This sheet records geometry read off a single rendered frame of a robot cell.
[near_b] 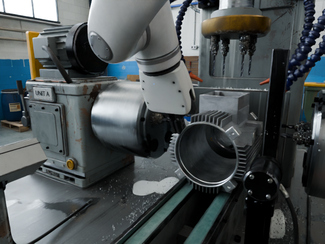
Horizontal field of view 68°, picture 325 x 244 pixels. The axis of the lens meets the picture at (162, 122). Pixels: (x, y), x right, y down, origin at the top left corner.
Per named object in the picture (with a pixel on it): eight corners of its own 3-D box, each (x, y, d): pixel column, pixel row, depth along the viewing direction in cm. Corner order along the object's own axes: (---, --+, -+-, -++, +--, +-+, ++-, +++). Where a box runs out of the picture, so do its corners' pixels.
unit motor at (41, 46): (66, 122, 118) (58, 31, 108) (119, 131, 102) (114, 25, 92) (12, 135, 96) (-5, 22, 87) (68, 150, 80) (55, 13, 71)
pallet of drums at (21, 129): (55, 116, 589) (52, 85, 572) (76, 120, 544) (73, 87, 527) (1, 126, 493) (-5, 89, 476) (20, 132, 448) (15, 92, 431)
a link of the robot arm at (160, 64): (124, 60, 44) (129, 74, 46) (166, 60, 40) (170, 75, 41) (146, 39, 49) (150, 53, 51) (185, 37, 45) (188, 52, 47)
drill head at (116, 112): (111, 134, 108) (109, 78, 103) (186, 148, 90) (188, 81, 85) (65, 151, 87) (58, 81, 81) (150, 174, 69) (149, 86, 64)
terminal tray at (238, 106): (213, 114, 74) (214, 90, 73) (248, 117, 69) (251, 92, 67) (197, 121, 64) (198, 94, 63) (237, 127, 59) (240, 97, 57)
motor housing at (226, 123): (199, 158, 80) (200, 100, 75) (259, 171, 70) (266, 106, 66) (168, 182, 63) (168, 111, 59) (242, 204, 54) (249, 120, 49)
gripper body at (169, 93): (127, 69, 46) (144, 114, 53) (175, 69, 41) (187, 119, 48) (146, 50, 50) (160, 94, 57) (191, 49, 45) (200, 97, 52)
